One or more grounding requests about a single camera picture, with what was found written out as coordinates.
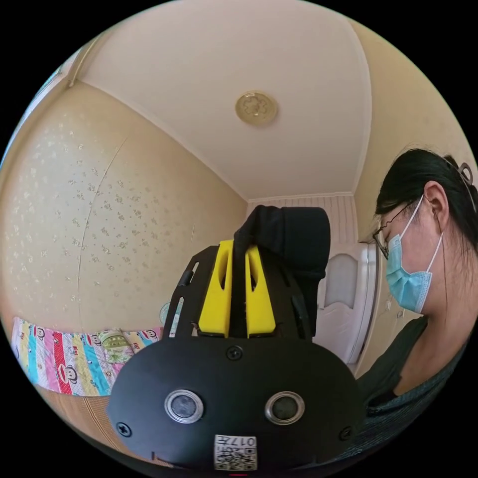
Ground bed with colourful printed quilt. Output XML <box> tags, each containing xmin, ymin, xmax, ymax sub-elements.
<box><xmin>10</xmin><ymin>316</ymin><xmax>166</xmax><ymax>455</ymax></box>

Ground black pants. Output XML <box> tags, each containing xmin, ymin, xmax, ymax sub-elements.
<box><xmin>228</xmin><ymin>204</ymin><xmax>332</xmax><ymax>337</ymax></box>

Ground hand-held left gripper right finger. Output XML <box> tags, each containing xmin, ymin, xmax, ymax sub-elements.
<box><xmin>244</xmin><ymin>244</ymin><xmax>278</xmax><ymax>335</ymax></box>

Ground green floral pillow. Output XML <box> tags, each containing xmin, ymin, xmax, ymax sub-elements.
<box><xmin>98</xmin><ymin>328</ymin><xmax>132</xmax><ymax>363</ymax></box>

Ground person's body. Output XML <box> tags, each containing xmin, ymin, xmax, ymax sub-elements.
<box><xmin>351</xmin><ymin>148</ymin><xmax>478</xmax><ymax>462</ymax></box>

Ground round gold ceiling lamp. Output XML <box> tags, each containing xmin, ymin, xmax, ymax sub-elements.
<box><xmin>235</xmin><ymin>91</ymin><xmax>279</xmax><ymax>127</ymax></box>

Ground white door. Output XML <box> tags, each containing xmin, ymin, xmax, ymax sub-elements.
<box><xmin>313</xmin><ymin>241</ymin><xmax>378</xmax><ymax>365</ymax></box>

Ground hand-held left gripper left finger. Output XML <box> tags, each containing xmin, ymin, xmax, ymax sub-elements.
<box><xmin>198</xmin><ymin>240</ymin><xmax>235</xmax><ymax>336</ymax></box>

